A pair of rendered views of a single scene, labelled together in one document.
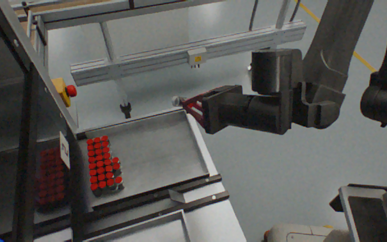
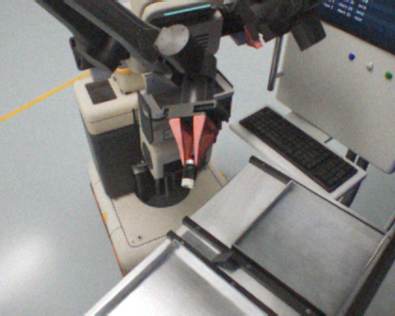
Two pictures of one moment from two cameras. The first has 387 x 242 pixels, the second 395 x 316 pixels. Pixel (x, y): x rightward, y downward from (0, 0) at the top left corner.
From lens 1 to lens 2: 69 cm
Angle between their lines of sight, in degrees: 69
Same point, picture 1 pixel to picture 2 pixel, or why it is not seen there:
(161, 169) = (195, 304)
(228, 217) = (206, 212)
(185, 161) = (166, 281)
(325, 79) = not seen: hidden behind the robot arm
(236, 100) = (201, 86)
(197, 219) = (227, 235)
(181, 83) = not seen: outside the picture
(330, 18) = (118, 13)
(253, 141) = not seen: outside the picture
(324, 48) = (142, 25)
